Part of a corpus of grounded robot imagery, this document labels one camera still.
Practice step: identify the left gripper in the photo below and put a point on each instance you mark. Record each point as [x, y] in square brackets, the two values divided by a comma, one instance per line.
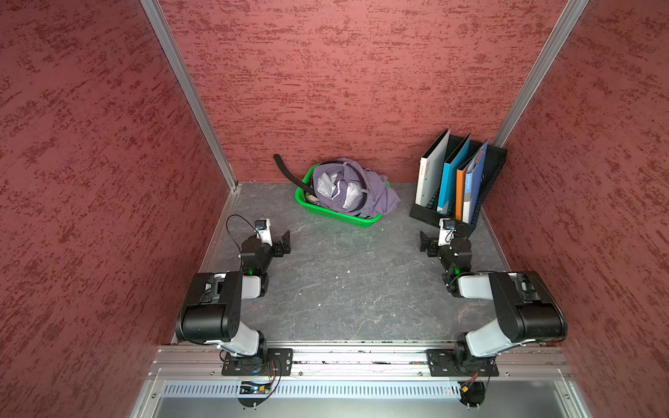
[277, 246]

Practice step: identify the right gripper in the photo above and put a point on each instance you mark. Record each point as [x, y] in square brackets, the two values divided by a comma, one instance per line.
[434, 246]

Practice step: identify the green plastic basket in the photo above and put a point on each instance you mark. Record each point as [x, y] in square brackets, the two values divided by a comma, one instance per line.
[309, 202]

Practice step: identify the purple trousers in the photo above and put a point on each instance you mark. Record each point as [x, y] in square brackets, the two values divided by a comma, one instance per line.
[347, 188]

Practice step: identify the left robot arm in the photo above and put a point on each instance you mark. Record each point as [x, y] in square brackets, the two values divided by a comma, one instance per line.
[211, 312]

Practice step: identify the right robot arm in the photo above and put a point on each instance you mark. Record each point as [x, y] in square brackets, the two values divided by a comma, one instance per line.
[525, 310]

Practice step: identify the teal folder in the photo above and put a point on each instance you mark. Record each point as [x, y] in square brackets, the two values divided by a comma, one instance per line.
[456, 158]

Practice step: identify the orange folder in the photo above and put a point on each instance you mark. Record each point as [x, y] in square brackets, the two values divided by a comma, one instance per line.
[460, 187]

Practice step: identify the blue folder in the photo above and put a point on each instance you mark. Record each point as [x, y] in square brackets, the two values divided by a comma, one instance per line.
[473, 177]

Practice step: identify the white folder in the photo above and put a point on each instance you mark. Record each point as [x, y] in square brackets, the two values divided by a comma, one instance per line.
[430, 170]

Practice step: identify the black file rack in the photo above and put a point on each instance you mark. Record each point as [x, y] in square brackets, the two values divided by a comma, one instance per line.
[494, 163]

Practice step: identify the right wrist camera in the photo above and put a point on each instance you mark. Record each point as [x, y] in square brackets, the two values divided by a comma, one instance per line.
[447, 230]

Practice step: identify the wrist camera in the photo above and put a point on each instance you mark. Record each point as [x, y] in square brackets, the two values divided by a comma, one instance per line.
[447, 230]
[262, 228]

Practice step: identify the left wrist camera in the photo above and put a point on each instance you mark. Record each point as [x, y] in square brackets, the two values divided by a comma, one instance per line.
[262, 228]

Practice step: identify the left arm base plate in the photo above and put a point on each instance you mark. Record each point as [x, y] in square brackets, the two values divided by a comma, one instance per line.
[276, 362]

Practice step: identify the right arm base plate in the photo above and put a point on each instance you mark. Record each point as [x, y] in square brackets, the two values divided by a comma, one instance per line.
[452, 363]

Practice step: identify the aluminium front rail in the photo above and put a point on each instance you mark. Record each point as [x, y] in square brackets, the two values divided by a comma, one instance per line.
[360, 379]

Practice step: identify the right aluminium corner post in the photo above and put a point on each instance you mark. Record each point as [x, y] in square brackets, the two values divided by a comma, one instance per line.
[553, 45]

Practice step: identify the aluminium corner post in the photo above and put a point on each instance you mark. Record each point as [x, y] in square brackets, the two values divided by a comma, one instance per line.
[169, 46]
[553, 45]

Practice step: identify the left aluminium corner post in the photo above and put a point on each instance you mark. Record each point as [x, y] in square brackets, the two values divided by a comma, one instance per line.
[169, 46]

